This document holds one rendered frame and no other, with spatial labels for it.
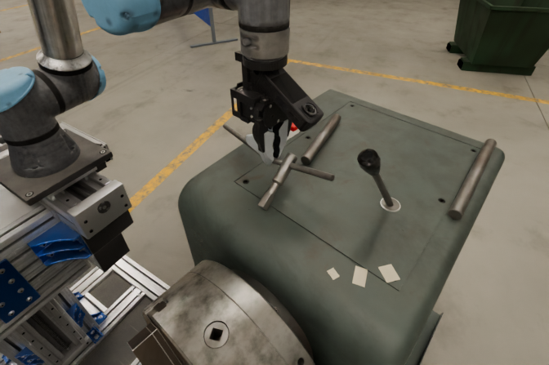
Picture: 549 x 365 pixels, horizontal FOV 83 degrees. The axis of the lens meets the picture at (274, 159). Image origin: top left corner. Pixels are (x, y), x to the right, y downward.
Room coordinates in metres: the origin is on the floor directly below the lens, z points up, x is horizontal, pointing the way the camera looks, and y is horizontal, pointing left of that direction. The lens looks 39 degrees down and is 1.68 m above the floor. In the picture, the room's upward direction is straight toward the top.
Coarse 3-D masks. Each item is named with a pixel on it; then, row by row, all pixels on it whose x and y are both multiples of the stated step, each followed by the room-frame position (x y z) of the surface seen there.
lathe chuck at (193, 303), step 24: (168, 288) 0.27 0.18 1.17; (192, 288) 0.25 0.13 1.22; (216, 288) 0.24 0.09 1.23; (144, 312) 0.23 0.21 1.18; (168, 312) 0.21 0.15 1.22; (192, 312) 0.20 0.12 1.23; (216, 312) 0.20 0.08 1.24; (240, 312) 0.20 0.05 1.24; (168, 336) 0.17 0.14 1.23; (192, 336) 0.17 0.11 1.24; (240, 336) 0.17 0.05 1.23; (264, 336) 0.18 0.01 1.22; (192, 360) 0.14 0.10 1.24; (216, 360) 0.14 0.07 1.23; (240, 360) 0.15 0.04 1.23; (264, 360) 0.15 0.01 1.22
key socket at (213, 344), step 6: (210, 324) 0.19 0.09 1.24; (216, 324) 0.19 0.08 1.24; (222, 324) 0.19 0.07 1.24; (210, 330) 0.18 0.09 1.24; (216, 330) 0.18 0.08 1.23; (222, 330) 0.18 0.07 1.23; (228, 330) 0.18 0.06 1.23; (204, 336) 0.17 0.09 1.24; (210, 336) 0.17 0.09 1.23; (216, 336) 0.18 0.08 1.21; (222, 336) 0.17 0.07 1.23; (228, 336) 0.17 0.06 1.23; (210, 342) 0.16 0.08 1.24; (216, 342) 0.16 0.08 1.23; (222, 342) 0.17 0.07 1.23; (216, 348) 0.16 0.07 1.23
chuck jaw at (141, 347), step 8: (160, 304) 0.24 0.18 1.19; (152, 312) 0.22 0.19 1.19; (144, 328) 0.21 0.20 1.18; (152, 328) 0.20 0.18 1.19; (136, 336) 0.19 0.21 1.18; (144, 336) 0.19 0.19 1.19; (152, 336) 0.19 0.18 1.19; (160, 336) 0.19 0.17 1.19; (128, 344) 0.18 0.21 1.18; (136, 344) 0.18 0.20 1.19; (144, 344) 0.18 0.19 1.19; (152, 344) 0.18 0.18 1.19; (160, 344) 0.18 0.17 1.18; (136, 352) 0.17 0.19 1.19; (144, 352) 0.17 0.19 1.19; (152, 352) 0.17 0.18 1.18; (160, 352) 0.17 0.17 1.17; (168, 352) 0.18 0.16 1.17; (144, 360) 0.16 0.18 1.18; (152, 360) 0.16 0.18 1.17; (160, 360) 0.17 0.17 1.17; (168, 360) 0.17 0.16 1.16; (176, 360) 0.17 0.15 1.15
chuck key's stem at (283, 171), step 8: (288, 160) 0.44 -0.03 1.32; (296, 160) 0.45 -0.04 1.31; (280, 168) 0.43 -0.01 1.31; (288, 168) 0.43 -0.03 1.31; (280, 176) 0.42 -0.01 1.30; (272, 184) 0.41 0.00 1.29; (280, 184) 0.41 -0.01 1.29; (272, 192) 0.40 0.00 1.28; (264, 200) 0.38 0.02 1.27; (272, 200) 0.39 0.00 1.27; (264, 208) 0.37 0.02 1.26
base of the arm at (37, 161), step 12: (48, 132) 0.62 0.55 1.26; (60, 132) 0.66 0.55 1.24; (12, 144) 0.58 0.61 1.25; (24, 144) 0.59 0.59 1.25; (36, 144) 0.59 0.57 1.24; (48, 144) 0.61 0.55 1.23; (60, 144) 0.63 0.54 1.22; (72, 144) 0.67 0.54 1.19; (12, 156) 0.58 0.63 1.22; (24, 156) 0.58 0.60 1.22; (36, 156) 0.58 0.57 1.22; (48, 156) 0.59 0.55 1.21; (60, 156) 0.61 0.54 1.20; (72, 156) 0.63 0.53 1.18; (24, 168) 0.57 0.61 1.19; (36, 168) 0.57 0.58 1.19; (48, 168) 0.58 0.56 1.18; (60, 168) 0.59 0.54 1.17
